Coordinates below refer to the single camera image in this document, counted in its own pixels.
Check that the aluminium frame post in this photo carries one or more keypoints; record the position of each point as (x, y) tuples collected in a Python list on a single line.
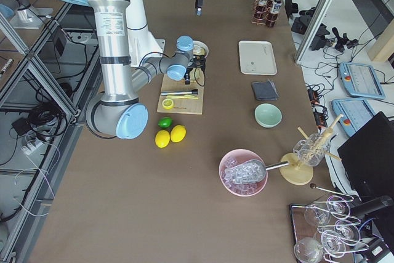
[(321, 9)]

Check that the wine glass rack tray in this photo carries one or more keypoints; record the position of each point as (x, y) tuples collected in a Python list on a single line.
[(325, 230)]

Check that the pink bowl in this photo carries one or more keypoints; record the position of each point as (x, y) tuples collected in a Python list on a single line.
[(242, 155)]

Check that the metal ice scoop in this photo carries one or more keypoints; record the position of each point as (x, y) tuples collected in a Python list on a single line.
[(252, 171)]

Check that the clear ice cubes pile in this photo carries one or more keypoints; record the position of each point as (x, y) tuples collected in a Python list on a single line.
[(241, 189)]

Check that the yellow peeler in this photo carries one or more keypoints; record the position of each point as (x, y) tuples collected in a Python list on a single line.
[(186, 96)]

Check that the blue teach pendant far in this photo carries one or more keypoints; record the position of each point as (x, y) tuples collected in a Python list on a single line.
[(360, 80)]

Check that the yellow lemon far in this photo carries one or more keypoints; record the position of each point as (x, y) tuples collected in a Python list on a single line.
[(178, 133)]

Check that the half lemon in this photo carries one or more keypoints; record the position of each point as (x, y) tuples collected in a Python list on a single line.
[(167, 104)]

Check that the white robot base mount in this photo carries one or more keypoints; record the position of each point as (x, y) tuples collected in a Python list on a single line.
[(141, 41)]

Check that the wooden mug tree stand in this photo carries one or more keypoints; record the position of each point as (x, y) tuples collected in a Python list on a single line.
[(298, 173)]

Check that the blue teach pendant near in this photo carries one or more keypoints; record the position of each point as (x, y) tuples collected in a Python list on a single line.
[(356, 113)]

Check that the tea bottle three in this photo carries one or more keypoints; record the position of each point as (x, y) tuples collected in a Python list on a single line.
[(275, 11)]

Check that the steel muddler black tip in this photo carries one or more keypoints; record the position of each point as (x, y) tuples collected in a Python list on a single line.
[(189, 92)]

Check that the yellow lemon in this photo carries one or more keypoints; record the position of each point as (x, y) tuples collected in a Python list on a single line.
[(162, 138), (178, 133)]

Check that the glass mug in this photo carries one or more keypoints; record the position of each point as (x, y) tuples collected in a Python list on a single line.
[(311, 151)]

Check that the yellow lemon near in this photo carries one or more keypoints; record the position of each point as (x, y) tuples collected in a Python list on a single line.
[(162, 138)]

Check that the green bowl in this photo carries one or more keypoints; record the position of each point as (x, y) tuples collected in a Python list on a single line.
[(267, 115)]

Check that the black laptop monitor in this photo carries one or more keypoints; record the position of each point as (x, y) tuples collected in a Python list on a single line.
[(367, 157)]

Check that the green lime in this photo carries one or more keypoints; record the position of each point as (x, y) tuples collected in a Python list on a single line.
[(165, 122)]

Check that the cream rabbit tray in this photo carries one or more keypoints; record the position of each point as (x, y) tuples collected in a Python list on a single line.
[(257, 58)]

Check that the white oval plate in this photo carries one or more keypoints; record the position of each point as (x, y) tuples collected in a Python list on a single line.
[(200, 49)]

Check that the bar spoon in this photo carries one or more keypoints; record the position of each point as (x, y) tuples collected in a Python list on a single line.
[(314, 186)]

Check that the wooden cutting board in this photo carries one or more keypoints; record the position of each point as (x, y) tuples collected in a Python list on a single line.
[(182, 106)]

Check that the tea bottle one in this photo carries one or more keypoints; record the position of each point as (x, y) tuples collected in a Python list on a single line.
[(262, 5)]

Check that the blue teach pendant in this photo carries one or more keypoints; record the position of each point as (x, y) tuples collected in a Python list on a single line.
[(360, 80), (356, 113)]

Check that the copper wire bottle rack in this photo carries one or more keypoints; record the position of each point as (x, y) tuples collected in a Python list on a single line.
[(262, 18)]

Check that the bread slice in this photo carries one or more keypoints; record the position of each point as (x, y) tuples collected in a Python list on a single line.
[(196, 74)]

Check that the grey folded cloth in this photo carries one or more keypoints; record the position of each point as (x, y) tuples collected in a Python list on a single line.
[(264, 90)]

